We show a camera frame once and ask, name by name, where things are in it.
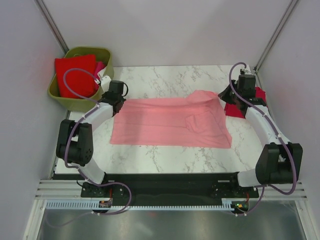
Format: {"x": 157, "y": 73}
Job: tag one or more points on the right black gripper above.
{"x": 224, "y": 95}

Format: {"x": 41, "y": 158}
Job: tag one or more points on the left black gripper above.
{"x": 104, "y": 95}

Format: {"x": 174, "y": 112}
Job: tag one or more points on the crimson t shirt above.
{"x": 231, "y": 110}

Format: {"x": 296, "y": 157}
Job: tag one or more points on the light pink t shirt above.
{"x": 197, "y": 120}

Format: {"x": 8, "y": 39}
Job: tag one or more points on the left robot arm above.
{"x": 75, "y": 145}

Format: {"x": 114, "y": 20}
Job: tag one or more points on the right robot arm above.
{"x": 280, "y": 159}

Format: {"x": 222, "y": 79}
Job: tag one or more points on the white cloth in bin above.
{"x": 101, "y": 73}

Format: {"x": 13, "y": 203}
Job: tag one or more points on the magenta shirt in bin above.
{"x": 99, "y": 66}

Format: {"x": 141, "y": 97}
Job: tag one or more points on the bright red folded shirt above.
{"x": 80, "y": 82}

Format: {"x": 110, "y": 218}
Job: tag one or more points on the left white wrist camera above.
{"x": 103, "y": 82}

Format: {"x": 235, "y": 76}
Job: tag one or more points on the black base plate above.
{"x": 165, "y": 188}

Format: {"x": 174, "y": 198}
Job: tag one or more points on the right aluminium corner post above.
{"x": 276, "y": 33}

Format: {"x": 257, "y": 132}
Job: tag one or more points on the aluminium corner post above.
{"x": 52, "y": 24}
{"x": 276, "y": 33}

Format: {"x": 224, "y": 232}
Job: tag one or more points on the aluminium rail frame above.
{"x": 284, "y": 189}

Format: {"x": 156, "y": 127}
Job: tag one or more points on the left aluminium corner post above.
{"x": 52, "y": 24}

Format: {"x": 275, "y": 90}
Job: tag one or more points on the white slotted cable duct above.
{"x": 224, "y": 204}

